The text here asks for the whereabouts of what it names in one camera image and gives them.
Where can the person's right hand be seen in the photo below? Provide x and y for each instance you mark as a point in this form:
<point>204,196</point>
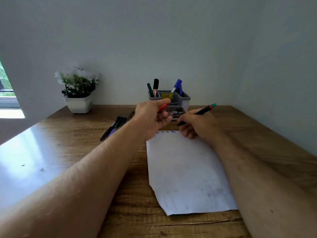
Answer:
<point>203,126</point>

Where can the red-capped black pen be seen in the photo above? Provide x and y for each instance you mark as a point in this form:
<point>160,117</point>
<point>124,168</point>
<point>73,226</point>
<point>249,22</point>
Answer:
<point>203,111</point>

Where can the white barrel black cap marker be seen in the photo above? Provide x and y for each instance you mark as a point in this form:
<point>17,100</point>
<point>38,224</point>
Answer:
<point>156,83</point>

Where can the grey white desk organizer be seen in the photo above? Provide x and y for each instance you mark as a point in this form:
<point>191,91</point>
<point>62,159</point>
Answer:
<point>184,101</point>

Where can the person's left hand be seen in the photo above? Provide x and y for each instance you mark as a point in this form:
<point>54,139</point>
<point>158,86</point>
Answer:
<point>148,118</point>

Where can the white potted flower plant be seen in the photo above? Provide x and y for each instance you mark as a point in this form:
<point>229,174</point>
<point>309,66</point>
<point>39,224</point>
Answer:
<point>78,106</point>

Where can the grey window frame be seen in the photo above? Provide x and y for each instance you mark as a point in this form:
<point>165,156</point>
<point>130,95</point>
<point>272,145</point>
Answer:
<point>8,101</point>

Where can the green foliage outside window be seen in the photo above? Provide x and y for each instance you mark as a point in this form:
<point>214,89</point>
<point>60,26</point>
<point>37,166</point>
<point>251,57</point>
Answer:
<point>5,79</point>

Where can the bunch of pens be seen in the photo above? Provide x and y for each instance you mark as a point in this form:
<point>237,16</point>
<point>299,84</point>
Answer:
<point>121,121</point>

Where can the thick blue silver banded marker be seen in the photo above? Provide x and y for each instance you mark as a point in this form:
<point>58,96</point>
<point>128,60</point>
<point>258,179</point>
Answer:
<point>177,84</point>

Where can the blue cap slim marker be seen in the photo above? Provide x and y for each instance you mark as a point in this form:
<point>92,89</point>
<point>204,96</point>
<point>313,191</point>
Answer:
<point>181,90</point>

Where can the person's right forearm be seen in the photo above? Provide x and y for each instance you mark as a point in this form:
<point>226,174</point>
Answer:
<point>260,190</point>

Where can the white paper sheet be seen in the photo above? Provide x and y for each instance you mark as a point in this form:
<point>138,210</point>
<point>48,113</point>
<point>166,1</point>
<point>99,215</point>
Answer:
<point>185,171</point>

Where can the person's left forearm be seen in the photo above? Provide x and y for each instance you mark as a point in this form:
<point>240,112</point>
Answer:
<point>74,190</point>

